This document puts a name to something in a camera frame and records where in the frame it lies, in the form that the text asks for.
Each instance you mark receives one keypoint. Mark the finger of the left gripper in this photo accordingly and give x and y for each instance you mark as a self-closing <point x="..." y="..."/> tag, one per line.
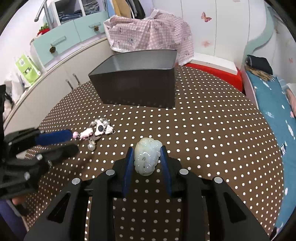
<point x="57" y="155"/>
<point x="45" y="139"/>

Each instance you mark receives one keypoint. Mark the white wardrobe with butterflies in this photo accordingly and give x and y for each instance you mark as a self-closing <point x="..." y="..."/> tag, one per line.
<point x="220" y="28"/>

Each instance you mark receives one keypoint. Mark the white flat box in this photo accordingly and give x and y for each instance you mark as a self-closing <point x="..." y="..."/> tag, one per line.
<point x="214" y="62"/>

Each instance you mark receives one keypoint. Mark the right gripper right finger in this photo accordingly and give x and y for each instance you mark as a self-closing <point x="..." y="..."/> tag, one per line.
<point x="208" y="206"/>

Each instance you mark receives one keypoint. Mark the teal drawer unit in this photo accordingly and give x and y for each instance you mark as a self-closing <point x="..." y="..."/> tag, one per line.
<point x="68" y="35"/>

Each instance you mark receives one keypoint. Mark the white plastic bag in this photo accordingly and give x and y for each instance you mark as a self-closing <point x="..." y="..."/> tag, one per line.
<point x="14" y="90"/>

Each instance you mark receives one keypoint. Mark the red upholstered bench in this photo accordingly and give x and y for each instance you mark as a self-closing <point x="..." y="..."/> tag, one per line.
<point x="233" y="79"/>

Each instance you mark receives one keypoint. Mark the green paper bag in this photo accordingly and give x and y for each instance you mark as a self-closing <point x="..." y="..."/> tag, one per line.
<point x="27" y="69"/>

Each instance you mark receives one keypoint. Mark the person's hand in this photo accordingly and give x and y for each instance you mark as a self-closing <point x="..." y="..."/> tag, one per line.
<point x="19" y="200"/>

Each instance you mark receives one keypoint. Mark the hanging clothes row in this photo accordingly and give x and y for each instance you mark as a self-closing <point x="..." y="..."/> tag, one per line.
<point x="132" y="9"/>

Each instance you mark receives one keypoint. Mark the teal candy print bedsheet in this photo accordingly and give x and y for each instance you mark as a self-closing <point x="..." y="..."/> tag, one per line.
<point x="272" y="100"/>

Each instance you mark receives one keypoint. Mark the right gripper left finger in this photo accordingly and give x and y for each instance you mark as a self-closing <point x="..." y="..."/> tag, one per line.
<point x="65" y="217"/>

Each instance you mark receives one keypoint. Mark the pink checked cloth cover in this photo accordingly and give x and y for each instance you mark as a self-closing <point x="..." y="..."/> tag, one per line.
<point x="159" y="31"/>

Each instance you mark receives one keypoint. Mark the red strawberry plush toy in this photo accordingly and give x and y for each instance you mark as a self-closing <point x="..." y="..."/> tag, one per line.
<point x="44" y="29"/>

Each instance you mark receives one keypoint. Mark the cream low cabinet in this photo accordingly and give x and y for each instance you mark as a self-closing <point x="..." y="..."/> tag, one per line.
<point x="55" y="84"/>

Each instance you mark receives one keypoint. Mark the pale jade carved pendant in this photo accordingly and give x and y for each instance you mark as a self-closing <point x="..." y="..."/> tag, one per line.
<point x="146" y="155"/>

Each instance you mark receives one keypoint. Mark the pink pearl charm keychain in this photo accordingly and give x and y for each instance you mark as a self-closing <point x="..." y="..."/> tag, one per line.
<point x="94" y="132"/>

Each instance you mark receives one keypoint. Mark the brown polka dot tablecloth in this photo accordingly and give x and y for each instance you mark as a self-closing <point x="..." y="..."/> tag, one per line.
<point x="213" y="130"/>

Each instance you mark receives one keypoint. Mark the folded dark clothes stack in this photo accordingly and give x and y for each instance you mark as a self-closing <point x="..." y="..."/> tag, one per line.
<point x="259" y="66"/>

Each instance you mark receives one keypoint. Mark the grey rectangular storage box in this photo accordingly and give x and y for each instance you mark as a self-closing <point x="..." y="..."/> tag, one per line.
<point x="139" y="78"/>

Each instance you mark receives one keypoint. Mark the pink plush pillow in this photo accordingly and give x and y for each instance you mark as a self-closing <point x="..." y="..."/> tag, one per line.
<point x="292" y="100"/>

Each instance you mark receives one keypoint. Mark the purple stair shelf unit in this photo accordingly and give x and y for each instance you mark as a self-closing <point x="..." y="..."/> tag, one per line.
<point x="91" y="12"/>

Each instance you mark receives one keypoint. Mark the teal bunk bed frame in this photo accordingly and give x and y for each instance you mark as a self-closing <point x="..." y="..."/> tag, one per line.
<point x="264" y="37"/>

